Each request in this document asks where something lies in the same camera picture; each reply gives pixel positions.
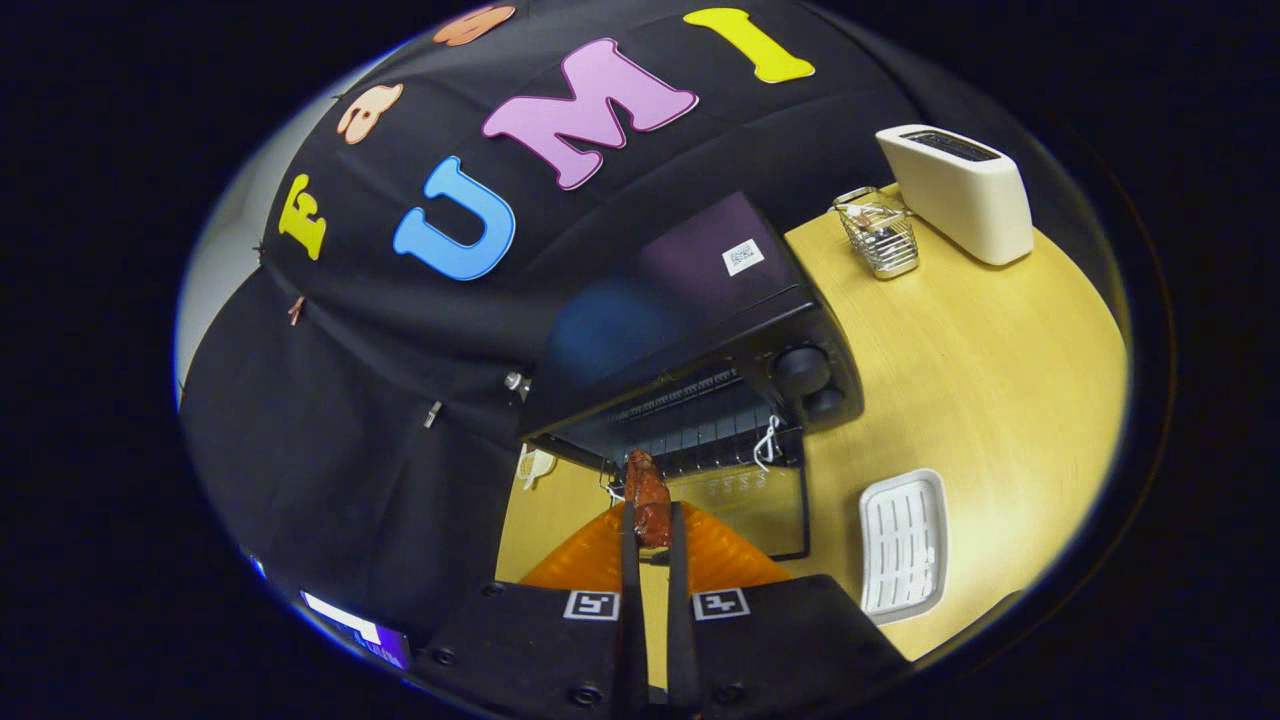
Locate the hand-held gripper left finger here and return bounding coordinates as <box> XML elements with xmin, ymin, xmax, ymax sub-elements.
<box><xmin>415</xmin><ymin>500</ymin><xmax>649</xmax><ymax>720</ymax></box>

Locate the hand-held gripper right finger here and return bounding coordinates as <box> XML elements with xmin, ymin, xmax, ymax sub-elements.
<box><xmin>668</xmin><ymin>500</ymin><xmax>911</xmax><ymax>720</ymax></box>

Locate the red-brown grilled meat piece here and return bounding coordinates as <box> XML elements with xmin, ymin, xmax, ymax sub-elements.
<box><xmin>625</xmin><ymin>450</ymin><xmax>673</xmax><ymax>549</ymax></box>

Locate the black toaster oven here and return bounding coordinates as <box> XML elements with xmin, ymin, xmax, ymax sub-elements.
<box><xmin>518</xmin><ymin>192</ymin><xmax>866</xmax><ymax>561</ymax></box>

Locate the cream white toaster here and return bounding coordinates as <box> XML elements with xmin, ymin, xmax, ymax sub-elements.
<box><xmin>876</xmin><ymin>124</ymin><xmax>1035</xmax><ymax>267</ymax></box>

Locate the white ridged rectangular plate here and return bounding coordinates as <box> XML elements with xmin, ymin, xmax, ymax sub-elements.
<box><xmin>858</xmin><ymin>468</ymin><xmax>949</xmax><ymax>626</ymax></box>

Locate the black backdrop cloth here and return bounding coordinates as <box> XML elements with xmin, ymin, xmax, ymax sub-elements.
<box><xmin>178</xmin><ymin>0</ymin><xmax>1001</xmax><ymax>651</ymax></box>

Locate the small metal wire basket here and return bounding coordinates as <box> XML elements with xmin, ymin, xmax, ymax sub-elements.
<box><xmin>832</xmin><ymin>187</ymin><xmax>921</xmax><ymax>280</ymax></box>

